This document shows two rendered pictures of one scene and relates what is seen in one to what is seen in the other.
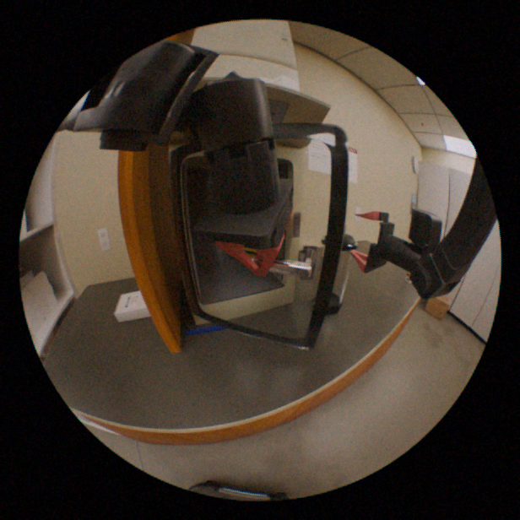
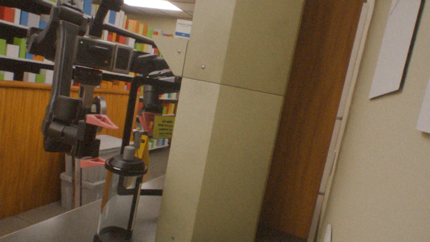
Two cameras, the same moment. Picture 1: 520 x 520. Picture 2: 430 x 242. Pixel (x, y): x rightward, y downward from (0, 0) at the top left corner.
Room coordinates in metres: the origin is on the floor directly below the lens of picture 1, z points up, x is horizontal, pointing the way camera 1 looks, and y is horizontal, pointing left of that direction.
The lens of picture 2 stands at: (1.10, -0.69, 1.41)
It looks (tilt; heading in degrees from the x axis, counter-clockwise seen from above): 7 degrees down; 132
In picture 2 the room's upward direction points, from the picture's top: 11 degrees clockwise
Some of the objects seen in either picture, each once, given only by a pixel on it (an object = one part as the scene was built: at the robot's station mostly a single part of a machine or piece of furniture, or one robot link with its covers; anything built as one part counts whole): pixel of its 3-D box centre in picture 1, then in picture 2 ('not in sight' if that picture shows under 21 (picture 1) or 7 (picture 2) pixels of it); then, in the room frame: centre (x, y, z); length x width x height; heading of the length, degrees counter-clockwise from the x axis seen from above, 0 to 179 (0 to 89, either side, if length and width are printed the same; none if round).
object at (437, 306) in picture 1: (437, 303); not in sight; (0.92, -2.70, 0.14); 0.41 x 0.33 x 0.29; 29
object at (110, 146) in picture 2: not in sight; (100, 157); (-1.80, 0.94, 0.49); 0.60 x 0.42 x 0.33; 112
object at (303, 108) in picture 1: (251, 111); (191, 63); (0.32, 0.02, 1.46); 0.32 x 0.11 x 0.10; 112
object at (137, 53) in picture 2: not in sight; (144, 63); (-0.40, 0.33, 1.45); 0.09 x 0.08 x 0.12; 80
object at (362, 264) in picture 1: (365, 251); (98, 155); (0.32, -0.26, 1.17); 0.09 x 0.07 x 0.07; 22
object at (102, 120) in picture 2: (370, 224); (102, 129); (0.32, -0.26, 1.24); 0.09 x 0.07 x 0.07; 22
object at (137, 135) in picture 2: not in sight; (137, 140); (0.23, -0.08, 1.18); 0.02 x 0.02 x 0.06; 69
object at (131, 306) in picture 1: (136, 304); not in sight; (0.35, 0.44, 0.96); 0.16 x 0.12 x 0.04; 118
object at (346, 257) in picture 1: (333, 273); (120, 202); (0.41, -0.22, 1.06); 0.11 x 0.11 x 0.21
